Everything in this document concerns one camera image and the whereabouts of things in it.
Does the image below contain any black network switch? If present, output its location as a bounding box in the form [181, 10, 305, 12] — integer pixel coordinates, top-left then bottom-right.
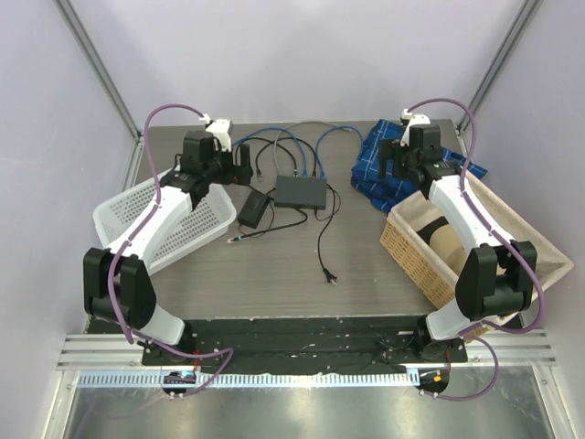
[273, 176, 327, 210]

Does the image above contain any grey ethernet cable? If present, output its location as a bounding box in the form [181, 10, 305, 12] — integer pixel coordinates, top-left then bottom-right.
[272, 120, 354, 171]

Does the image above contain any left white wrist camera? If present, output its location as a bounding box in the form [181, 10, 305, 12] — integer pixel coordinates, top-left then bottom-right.
[199, 113, 233, 152]

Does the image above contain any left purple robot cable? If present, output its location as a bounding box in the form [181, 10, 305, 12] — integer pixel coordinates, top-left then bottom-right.
[107, 103, 235, 397]

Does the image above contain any blue plaid cloth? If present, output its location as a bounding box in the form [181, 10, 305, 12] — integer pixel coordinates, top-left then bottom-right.
[351, 120, 486, 213]

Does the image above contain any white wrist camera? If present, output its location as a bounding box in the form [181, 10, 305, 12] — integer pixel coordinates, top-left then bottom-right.
[400, 109, 431, 147]
[199, 113, 233, 152]

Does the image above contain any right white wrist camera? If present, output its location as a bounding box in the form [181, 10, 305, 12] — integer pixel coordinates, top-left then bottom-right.
[400, 109, 431, 147]

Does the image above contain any black power adapter brick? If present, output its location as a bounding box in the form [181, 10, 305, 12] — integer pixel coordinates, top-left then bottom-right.
[237, 191, 270, 229]

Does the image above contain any beige cloth in basket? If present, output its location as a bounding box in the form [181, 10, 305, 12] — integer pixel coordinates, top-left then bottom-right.
[417, 216, 468, 275]

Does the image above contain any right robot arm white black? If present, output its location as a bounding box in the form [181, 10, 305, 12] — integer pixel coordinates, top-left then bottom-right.
[378, 123, 538, 361]

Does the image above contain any wicker basket with beige liner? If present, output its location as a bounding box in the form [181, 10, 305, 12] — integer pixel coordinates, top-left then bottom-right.
[380, 175, 574, 308]

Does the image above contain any white perforated plastic basket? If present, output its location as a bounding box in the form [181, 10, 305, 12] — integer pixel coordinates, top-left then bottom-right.
[92, 178, 236, 273]

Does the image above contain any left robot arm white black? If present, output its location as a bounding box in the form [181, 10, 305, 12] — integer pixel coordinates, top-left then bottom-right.
[83, 119, 252, 365]

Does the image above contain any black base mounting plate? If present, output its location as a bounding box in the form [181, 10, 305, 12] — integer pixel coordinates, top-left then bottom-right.
[131, 316, 475, 376]

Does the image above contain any black power cord with plug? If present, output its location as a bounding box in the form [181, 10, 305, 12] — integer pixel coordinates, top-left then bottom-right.
[227, 187, 344, 287]

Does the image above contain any black ethernet cable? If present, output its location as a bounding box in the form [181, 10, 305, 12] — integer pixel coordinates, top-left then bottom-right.
[254, 138, 317, 179]

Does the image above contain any aluminium frame rail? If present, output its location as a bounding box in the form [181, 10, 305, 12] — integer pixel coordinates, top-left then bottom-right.
[57, 332, 557, 394]

